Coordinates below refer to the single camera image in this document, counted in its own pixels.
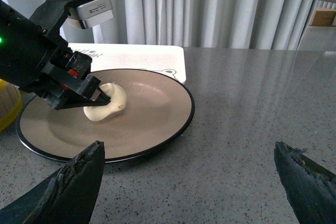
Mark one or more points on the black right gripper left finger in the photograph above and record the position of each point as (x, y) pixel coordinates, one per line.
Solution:
(68, 195)

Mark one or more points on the cream rectangular bear tray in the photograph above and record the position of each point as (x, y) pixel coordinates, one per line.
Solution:
(168, 60)

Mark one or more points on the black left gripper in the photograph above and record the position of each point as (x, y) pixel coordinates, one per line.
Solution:
(35, 64)

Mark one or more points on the grey pleated curtain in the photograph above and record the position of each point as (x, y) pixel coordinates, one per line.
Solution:
(243, 24)

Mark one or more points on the yellow rimmed bamboo steamer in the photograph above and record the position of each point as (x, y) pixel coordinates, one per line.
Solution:
(11, 104)

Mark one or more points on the white steamed bun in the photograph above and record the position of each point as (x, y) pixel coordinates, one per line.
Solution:
(118, 102)

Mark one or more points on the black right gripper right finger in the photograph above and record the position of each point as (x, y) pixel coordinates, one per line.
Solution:
(310, 188)

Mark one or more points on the wooden shelf in background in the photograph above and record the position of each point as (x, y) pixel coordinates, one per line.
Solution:
(323, 14)

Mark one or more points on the beige plate with black rim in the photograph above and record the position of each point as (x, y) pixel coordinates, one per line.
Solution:
(159, 108)

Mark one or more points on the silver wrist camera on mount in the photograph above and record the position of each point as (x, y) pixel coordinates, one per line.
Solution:
(82, 14)

